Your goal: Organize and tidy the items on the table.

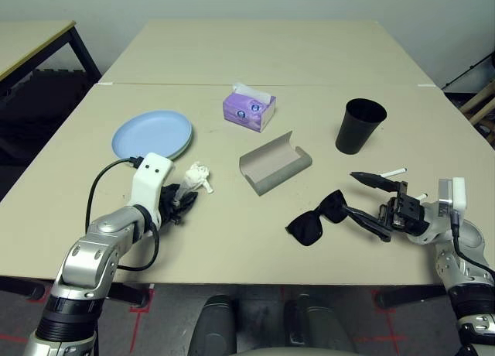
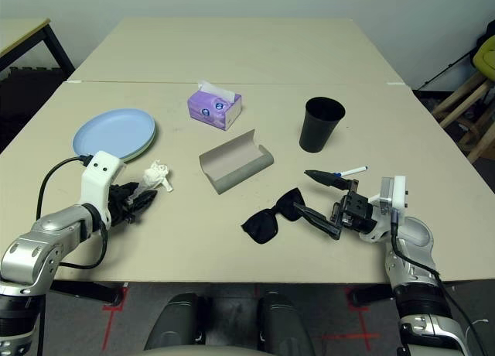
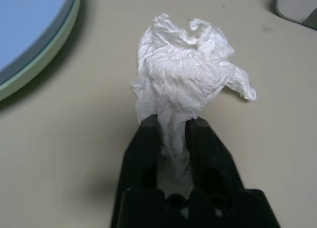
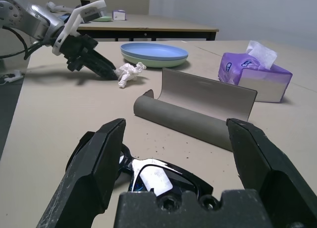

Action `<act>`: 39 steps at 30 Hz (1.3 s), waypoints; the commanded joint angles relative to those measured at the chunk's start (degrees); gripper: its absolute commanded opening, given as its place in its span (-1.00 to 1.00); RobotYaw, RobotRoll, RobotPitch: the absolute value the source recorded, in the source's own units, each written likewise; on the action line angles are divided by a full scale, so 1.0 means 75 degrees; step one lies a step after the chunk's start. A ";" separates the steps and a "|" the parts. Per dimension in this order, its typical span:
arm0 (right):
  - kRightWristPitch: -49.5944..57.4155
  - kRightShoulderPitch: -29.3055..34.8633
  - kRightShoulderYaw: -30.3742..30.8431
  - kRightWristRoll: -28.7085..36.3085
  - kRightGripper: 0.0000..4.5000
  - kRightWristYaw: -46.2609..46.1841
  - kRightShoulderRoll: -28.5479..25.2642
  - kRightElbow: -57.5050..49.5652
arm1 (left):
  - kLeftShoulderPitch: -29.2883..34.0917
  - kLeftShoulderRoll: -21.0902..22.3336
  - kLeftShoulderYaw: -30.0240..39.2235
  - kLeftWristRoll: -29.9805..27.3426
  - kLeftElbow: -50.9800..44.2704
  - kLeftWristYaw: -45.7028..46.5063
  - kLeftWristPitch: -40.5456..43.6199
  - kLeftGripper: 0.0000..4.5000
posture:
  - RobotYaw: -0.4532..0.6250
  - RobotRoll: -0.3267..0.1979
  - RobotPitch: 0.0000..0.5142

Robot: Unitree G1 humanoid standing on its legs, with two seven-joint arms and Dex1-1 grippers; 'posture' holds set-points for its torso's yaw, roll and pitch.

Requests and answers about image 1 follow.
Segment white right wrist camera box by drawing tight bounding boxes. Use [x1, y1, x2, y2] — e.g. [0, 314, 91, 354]
[438, 176, 467, 217]

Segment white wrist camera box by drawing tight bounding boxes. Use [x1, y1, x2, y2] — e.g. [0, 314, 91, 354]
[129, 152, 175, 228]
[438, 176, 467, 217]

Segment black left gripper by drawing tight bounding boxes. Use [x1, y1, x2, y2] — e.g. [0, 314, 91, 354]
[158, 182, 200, 226]

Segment wooden stool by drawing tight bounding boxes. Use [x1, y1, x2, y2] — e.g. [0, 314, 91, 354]
[459, 85, 495, 140]

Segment grey glasses case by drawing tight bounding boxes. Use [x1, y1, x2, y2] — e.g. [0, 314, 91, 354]
[238, 130, 313, 197]

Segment black plastic cup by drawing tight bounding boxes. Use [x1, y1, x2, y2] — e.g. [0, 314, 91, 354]
[334, 98, 387, 156]

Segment dark grey robot right leg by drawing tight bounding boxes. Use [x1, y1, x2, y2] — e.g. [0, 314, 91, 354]
[284, 295, 357, 356]

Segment blue plastic plate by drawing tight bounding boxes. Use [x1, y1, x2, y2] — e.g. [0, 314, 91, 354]
[111, 110, 193, 160]

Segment white tissue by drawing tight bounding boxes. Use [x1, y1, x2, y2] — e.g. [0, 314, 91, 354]
[176, 161, 214, 210]

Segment black foam floor mat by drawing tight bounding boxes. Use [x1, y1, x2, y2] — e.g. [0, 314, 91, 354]
[0, 67, 100, 167]

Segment purple tissue pack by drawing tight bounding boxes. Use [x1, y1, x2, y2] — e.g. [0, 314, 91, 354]
[222, 83, 277, 132]

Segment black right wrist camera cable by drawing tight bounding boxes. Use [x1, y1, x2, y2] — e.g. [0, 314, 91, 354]
[450, 211, 495, 283]

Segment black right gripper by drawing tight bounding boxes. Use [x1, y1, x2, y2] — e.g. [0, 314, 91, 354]
[342, 171, 428, 241]

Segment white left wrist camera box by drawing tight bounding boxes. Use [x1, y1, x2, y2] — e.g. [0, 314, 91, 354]
[129, 152, 175, 228]

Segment black table foot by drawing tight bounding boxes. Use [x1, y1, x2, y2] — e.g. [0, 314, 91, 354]
[104, 282, 152, 307]
[0, 276, 46, 301]

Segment dark grey robot leg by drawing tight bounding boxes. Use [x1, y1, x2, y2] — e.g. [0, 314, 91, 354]
[284, 295, 357, 356]
[188, 295, 237, 356]

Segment green plastic plate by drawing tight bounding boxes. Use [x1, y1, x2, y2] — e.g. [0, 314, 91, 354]
[169, 125, 193, 162]

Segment beige side table black frame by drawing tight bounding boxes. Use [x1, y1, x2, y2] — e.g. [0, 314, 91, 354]
[0, 20, 102, 98]

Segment black stand rod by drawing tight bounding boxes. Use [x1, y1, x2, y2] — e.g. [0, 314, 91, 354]
[442, 53, 495, 90]

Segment black sunglasses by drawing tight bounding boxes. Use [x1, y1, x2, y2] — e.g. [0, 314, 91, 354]
[285, 189, 351, 247]

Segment dark grey robot left leg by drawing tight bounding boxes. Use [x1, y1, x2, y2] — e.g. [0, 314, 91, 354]
[188, 295, 237, 356]

